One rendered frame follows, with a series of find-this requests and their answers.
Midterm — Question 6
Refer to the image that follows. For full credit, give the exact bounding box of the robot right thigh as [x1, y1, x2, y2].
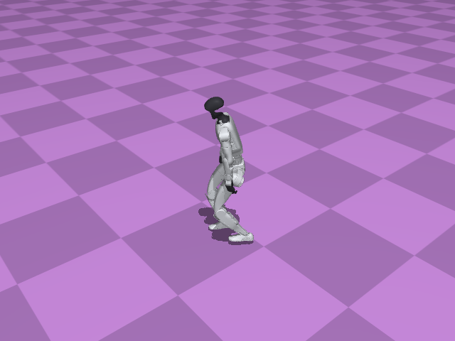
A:
[207, 163, 225, 200]

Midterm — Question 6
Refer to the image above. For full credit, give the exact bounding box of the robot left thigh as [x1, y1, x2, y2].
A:
[214, 169, 244, 216]

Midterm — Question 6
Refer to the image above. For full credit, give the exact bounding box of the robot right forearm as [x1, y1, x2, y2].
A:
[220, 145, 225, 162]

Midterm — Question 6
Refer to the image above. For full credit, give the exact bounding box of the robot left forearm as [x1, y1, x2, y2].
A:
[223, 158, 233, 186]

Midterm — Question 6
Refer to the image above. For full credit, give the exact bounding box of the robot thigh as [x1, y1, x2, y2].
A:
[214, 169, 244, 216]
[207, 163, 225, 200]

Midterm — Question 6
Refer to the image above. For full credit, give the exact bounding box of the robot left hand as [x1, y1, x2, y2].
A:
[225, 181, 237, 194]

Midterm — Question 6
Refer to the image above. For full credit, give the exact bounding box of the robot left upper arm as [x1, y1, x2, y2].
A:
[218, 128, 235, 165]

